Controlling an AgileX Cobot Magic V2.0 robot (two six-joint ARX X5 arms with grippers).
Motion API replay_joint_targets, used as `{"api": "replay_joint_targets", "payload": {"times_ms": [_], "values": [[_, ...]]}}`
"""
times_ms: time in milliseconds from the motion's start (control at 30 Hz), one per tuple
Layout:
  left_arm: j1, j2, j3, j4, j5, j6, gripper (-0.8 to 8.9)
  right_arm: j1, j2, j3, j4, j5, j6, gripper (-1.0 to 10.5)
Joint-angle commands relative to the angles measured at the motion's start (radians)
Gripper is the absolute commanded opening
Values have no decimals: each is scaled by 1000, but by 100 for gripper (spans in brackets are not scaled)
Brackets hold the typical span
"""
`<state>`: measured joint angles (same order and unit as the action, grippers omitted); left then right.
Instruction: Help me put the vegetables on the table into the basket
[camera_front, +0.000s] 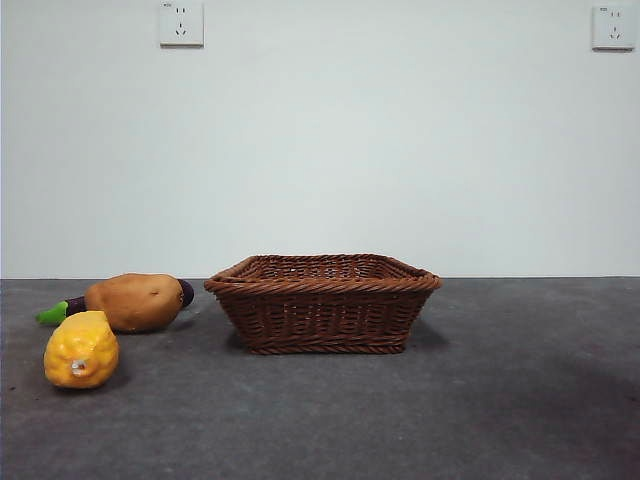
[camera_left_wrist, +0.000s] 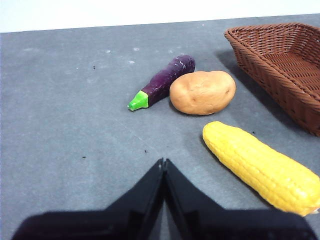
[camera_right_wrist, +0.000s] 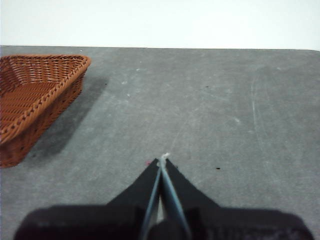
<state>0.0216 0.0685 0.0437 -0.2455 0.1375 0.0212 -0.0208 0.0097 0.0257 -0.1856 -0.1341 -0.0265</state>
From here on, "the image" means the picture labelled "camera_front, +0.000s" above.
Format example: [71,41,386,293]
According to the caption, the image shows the brown wicker basket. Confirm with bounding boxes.
[203,253,444,356]

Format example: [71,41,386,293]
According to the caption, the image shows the brown potato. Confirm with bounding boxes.
[83,272,185,335]

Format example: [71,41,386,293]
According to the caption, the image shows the yellow corn cob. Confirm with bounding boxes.
[42,309,122,390]

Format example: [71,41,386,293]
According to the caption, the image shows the purple eggplant with green stem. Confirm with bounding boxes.
[34,279,195,327]

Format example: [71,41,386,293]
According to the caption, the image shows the white wall socket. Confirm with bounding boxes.
[159,1,205,49]
[591,5,636,52]

